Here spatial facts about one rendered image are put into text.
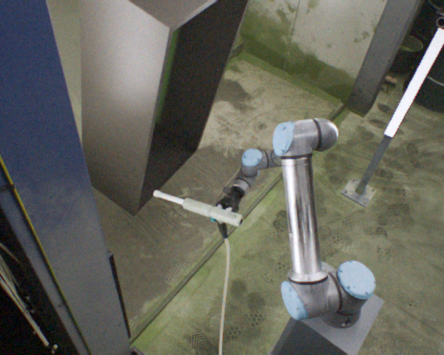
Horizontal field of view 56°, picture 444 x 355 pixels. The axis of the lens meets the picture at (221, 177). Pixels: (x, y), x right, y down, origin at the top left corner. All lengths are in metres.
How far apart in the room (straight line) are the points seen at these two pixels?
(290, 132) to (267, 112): 2.07
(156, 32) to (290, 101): 2.45
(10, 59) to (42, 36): 0.06
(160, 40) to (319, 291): 1.03
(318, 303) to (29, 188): 1.14
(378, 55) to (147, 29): 2.41
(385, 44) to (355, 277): 2.17
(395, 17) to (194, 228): 2.03
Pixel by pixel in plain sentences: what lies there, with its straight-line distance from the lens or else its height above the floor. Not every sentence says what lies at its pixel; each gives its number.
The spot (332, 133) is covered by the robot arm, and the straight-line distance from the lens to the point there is 1.57.
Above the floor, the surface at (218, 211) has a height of 0.73.
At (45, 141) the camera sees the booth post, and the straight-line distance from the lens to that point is 0.78.
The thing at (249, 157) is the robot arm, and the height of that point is 0.85.
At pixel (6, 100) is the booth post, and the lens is 0.69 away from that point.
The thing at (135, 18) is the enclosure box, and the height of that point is 1.62.
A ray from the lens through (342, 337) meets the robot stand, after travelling 1.88.
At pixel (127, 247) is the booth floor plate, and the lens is 2.66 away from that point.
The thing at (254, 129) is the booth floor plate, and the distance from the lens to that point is 3.37.
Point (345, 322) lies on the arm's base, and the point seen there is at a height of 0.66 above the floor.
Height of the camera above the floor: 2.31
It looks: 49 degrees down
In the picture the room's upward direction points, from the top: 7 degrees clockwise
